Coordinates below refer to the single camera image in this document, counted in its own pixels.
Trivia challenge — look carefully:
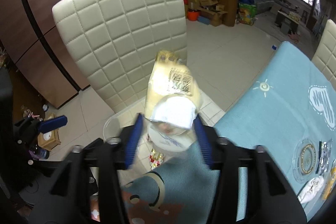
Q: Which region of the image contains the yellow white snack bag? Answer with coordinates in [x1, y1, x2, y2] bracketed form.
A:
[144, 50, 202, 136]

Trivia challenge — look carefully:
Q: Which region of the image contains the wooden tissue box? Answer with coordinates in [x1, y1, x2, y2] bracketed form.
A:
[38, 113, 61, 152]

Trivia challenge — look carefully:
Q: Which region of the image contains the clear round glass coaster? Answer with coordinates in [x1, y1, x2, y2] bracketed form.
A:
[292, 138, 317, 184]

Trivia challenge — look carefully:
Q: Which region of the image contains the red yellow candy wrapper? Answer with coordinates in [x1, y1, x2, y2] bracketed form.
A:
[149, 148, 165, 170]

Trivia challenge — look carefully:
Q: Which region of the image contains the small yellow snack wrapper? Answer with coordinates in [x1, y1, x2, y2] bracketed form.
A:
[322, 160, 336, 201]

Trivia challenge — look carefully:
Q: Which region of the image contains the silver foil blister pack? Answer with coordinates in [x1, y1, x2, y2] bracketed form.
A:
[317, 139, 333, 174]

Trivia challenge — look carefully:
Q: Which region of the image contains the brown wooden cabinet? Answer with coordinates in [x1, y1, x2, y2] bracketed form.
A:
[1, 0, 89, 109]

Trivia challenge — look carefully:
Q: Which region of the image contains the light blue tablecloth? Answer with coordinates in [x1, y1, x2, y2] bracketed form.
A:
[123, 42, 335, 223]

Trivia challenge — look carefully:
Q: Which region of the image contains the cream chair left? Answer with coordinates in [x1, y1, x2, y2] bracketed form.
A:
[52, 0, 187, 113]

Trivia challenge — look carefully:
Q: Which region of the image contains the cream chair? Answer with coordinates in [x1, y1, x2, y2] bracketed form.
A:
[311, 19, 336, 89]
[52, 0, 187, 113]

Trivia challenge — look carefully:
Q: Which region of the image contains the cream chair far centre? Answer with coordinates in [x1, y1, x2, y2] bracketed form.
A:
[311, 19, 336, 89]

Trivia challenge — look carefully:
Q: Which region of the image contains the low coffee table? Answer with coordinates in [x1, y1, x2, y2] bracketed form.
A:
[274, 10, 299, 32]

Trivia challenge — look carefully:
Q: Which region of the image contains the green printed bag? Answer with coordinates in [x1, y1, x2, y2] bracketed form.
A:
[238, 3, 257, 26]

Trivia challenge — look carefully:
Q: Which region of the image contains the pile of cardboard boxes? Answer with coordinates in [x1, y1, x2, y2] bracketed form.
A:
[186, 0, 227, 27]

